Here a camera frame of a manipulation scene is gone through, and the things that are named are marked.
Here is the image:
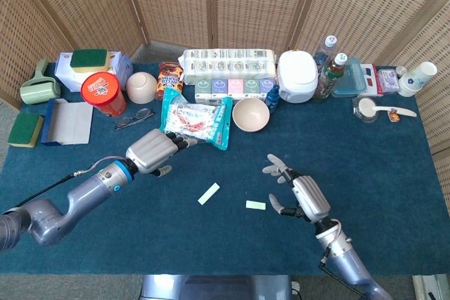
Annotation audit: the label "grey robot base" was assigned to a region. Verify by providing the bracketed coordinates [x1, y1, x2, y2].
[140, 274, 293, 300]

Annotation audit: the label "white paper cup stack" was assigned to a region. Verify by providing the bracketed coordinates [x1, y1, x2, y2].
[398, 61, 438, 98]

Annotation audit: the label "clear blue food container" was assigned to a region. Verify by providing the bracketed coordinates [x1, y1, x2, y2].
[331, 57, 363, 99]

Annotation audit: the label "blue spray bottle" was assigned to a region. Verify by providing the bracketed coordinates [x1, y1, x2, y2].
[264, 84, 281, 110]

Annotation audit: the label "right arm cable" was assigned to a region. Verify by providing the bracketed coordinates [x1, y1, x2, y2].
[318, 221, 373, 300]

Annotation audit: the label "white paper roll multipack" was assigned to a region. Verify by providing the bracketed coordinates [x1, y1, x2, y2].
[181, 48, 278, 86]

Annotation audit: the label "white tissue pack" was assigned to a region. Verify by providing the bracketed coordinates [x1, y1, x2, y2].
[55, 51, 134, 92]

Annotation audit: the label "small pink tissue pack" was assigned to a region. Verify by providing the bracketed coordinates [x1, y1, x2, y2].
[227, 78, 246, 100]

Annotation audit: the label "teal clear snack bag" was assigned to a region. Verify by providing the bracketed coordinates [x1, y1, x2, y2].
[158, 88, 233, 152]

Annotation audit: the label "small green tissue pack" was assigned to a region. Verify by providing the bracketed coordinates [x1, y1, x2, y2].
[195, 78, 213, 100]
[243, 78, 262, 99]

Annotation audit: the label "small glass bowl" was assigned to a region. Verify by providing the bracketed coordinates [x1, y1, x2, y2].
[353, 96, 379, 124]

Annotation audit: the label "green tea bottle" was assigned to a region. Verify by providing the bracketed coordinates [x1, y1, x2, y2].
[312, 53, 349, 103]

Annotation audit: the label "black eyeglasses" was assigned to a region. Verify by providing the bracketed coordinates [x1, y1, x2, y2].
[114, 107, 155, 131]

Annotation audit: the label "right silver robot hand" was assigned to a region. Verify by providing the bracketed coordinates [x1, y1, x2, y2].
[262, 154, 331, 223]

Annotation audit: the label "blue carpet table cover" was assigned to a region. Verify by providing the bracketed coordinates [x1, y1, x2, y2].
[0, 63, 450, 276]

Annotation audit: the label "beige plastic spoon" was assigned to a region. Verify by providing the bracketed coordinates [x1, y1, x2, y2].
[357, 98, 418, 118]

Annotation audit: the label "red blue paper glasses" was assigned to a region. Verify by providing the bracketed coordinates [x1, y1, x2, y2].
[360, 63, 384, 97]

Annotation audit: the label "small purple tissue pack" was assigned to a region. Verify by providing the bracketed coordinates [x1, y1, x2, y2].
[211, 78, 230, 99]
[259, 77, 277, 99]

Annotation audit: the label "green yellow sponge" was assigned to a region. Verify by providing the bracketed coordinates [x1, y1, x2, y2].
[7, 112, 45, 148]
[70, 48, 108, 73]

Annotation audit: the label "beige bowl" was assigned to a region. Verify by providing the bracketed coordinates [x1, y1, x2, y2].
[126, 72, 158, 105]
[232, 98, 271, 133]

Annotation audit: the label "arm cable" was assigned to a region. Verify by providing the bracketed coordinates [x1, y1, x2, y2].
[1, 155, 127, 216]
[318, 221, 373, 300]

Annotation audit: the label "red instant noodle cup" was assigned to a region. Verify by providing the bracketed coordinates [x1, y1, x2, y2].
[80, 72, 127, 117]

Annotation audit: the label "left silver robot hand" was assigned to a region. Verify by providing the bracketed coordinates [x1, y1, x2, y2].
[125, 129, 198, 178]

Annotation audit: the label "green sticky note pad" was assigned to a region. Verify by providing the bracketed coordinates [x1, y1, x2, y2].
[197, 182, 221, 206]

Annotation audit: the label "white rice cooker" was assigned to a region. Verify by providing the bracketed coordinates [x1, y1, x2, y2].
[277, 50, 319, 104]

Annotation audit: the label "clear water bottle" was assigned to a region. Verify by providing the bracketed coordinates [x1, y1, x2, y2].
[314, 35, 339, 71]

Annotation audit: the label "brown cookie package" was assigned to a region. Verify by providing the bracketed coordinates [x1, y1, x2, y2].
[156, 62, 185, 101]

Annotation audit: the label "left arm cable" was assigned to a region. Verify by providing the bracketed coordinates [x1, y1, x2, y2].
[1, 155, 127, 216]

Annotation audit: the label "green lint roller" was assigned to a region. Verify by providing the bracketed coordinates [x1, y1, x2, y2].
[20, 59, 61, 105]

